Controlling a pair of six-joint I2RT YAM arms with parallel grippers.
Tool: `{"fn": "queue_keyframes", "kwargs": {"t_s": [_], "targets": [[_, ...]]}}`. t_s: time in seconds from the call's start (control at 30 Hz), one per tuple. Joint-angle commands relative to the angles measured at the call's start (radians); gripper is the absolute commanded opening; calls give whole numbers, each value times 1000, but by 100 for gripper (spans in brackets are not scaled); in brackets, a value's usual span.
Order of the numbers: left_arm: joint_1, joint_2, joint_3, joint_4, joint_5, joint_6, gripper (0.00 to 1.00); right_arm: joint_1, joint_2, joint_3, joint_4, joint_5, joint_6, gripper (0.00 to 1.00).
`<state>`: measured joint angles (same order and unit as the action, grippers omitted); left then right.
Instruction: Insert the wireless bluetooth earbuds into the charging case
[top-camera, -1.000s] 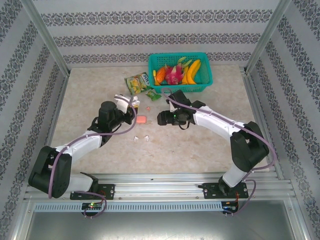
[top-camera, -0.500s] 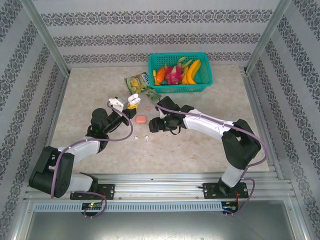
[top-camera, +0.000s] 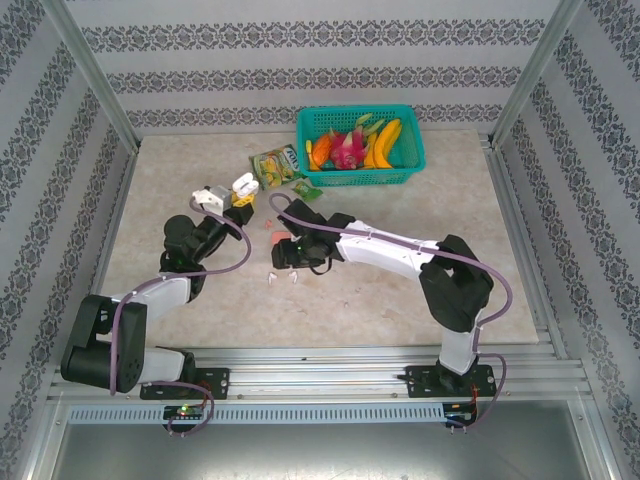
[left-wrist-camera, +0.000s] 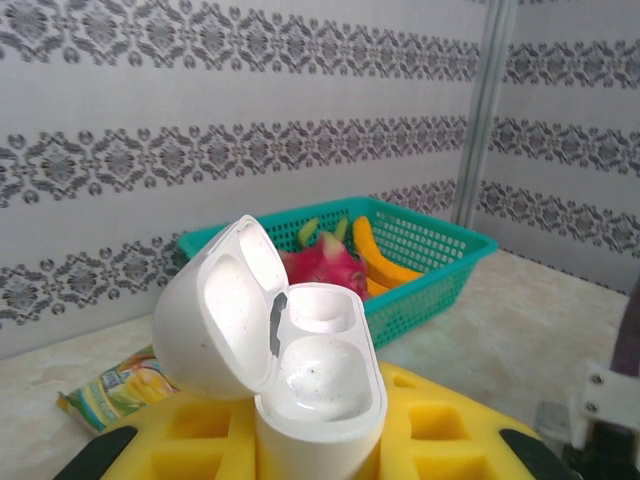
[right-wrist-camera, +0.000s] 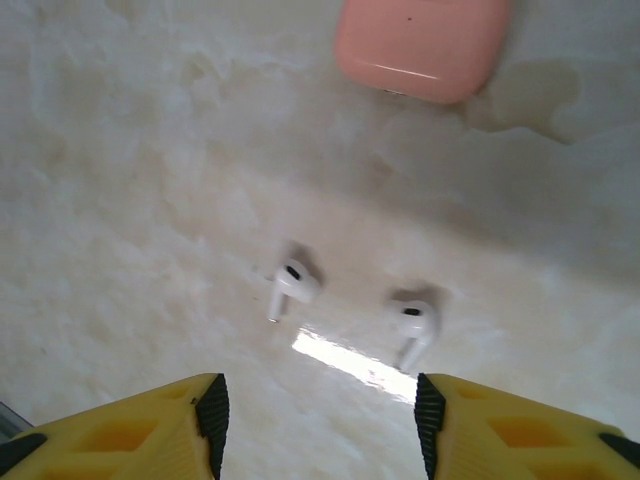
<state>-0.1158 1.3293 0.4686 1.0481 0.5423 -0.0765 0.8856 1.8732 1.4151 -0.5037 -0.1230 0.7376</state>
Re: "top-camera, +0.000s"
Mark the small circuit board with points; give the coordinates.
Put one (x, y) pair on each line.
(185, 411)
(460, 415)

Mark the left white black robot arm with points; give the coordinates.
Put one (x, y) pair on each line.
(90, 350)

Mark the right small circuit board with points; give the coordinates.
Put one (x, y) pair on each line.
(460, 415)

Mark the aluminium frame post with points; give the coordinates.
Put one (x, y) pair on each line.
(85, 65)
(540, 65)

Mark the teal plastic basket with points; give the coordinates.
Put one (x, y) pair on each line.
(360, 177)

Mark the green fruit candy bag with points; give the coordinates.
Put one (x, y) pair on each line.
(275, 167)

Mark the left small circuit board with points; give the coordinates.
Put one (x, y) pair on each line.
(185, 411)

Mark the aluminium mounting rail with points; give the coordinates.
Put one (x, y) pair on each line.
(320, 375)

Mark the pink earbud charging case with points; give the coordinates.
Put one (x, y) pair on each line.
(280, 236)

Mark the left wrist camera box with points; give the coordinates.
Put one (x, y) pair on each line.
(215, 196)

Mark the small green candy packet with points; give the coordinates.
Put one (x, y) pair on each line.
(305, 189)

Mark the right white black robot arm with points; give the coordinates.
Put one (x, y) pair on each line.
(450, 290)

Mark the grey sheet metal panel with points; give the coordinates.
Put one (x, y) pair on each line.
(320, 450)

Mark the orange toy fruit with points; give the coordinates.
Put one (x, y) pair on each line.
(321, 147)

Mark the yellow toy banana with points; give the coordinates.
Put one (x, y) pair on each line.
(385, 142)

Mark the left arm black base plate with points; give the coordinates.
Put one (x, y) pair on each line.
(215, 382)

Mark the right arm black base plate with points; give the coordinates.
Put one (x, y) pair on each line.
(420, 382)

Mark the aluminium side rail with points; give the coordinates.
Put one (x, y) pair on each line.
(111, 240)
(515, 225)

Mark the pink toy dragon fruit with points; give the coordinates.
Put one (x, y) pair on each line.
(347, 147)

